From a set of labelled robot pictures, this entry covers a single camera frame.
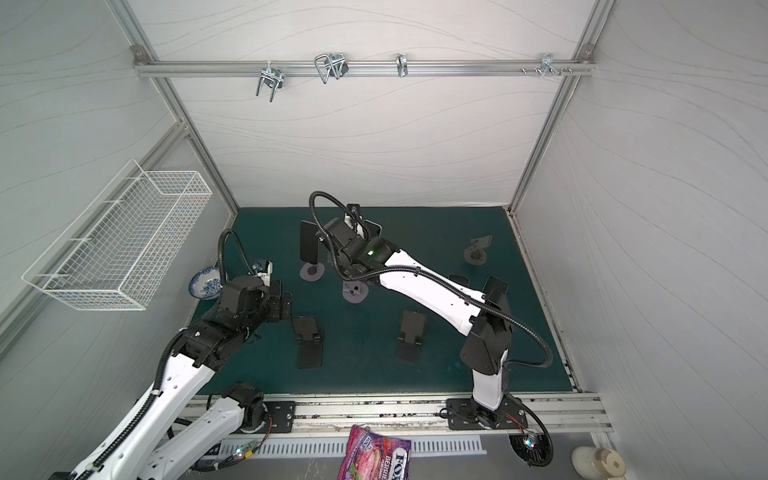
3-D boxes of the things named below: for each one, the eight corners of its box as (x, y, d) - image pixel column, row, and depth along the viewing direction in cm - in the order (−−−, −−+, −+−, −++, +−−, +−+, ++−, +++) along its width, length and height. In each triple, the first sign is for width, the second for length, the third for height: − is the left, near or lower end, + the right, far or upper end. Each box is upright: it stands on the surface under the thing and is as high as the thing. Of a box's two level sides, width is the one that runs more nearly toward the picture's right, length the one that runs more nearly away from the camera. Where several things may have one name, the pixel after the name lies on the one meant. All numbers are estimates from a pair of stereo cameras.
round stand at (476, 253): (462, 259, 107) (467, 243, 100) (467, 246, 111) (473, 229, 104) (481, 267, 105) (488, 250, 98) (486, 253, 109) (493, 236, 102)
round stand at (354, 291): (345, 306, 97) (342, 293, 90) (343, 294, 100) (340, 281, 93) (369, 300, 98) (368, 287, 92) (366, 289, 101) (365, 275, 94)
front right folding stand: (395, 359, 85) (396, 344, 76) (402, 326, 92) (404, 309, 83) (418, 365, 84) (422, 350, 75) (424, 331, 91) (428, 314, 82)
